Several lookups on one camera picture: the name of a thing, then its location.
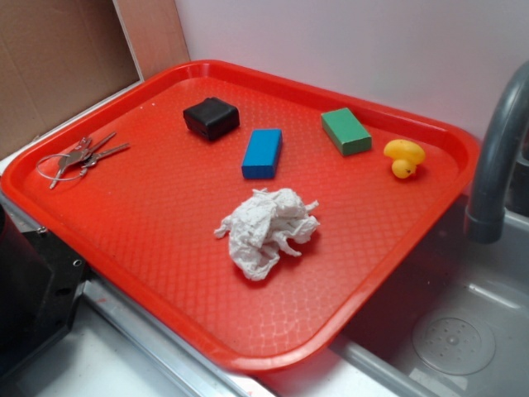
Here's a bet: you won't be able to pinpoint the blue rectangular block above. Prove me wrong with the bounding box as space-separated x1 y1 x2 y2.
241 128 283 179

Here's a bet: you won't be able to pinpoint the black rectangular block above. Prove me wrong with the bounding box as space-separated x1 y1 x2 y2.
183 97 240 141

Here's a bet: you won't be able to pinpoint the green rectangular block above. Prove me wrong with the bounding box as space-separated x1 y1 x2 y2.
321 108 372 156

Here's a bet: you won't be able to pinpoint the red plastic tray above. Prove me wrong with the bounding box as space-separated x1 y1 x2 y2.
1 60 479 373

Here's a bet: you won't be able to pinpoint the crumpled white paper towel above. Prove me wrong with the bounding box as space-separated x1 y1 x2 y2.
213 188 319 281

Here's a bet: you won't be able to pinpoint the yellow rubber duck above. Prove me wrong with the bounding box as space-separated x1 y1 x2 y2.
384 139 426 179

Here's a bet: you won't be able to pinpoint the grey curved faucet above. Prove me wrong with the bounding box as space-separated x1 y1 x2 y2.
464 63 528 244

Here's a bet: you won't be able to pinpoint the grey toy sink basin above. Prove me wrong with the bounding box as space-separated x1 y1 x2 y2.
330 198 529 397

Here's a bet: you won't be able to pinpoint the brown cardboard panel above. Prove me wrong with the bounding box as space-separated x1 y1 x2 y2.
1 1 139 158

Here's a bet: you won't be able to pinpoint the silver keys on ring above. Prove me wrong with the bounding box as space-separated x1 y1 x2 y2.
36 132 131 190

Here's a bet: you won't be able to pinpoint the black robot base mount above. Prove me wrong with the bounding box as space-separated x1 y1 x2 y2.
1 209 88 380

